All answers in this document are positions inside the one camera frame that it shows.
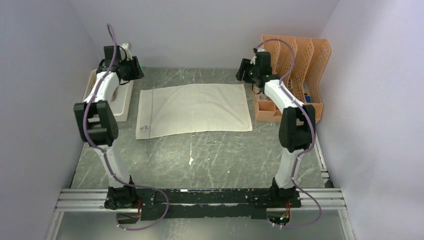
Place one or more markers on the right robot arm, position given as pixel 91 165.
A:
pixel 296 132

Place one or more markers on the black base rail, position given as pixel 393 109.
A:
pixel 173 203

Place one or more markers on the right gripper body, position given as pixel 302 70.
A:
pixel 250 72

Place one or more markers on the cream white towel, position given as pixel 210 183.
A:
pixel 192 108

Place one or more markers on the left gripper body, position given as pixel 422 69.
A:
pixel 132 69

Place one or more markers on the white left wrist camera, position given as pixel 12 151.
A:
pixel 127 48

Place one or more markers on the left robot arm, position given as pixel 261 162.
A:
pixel 98 126

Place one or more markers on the orange file organizer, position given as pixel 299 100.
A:
pixel 311 58

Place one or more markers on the white plastic basket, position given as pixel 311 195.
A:
pixel 121 97

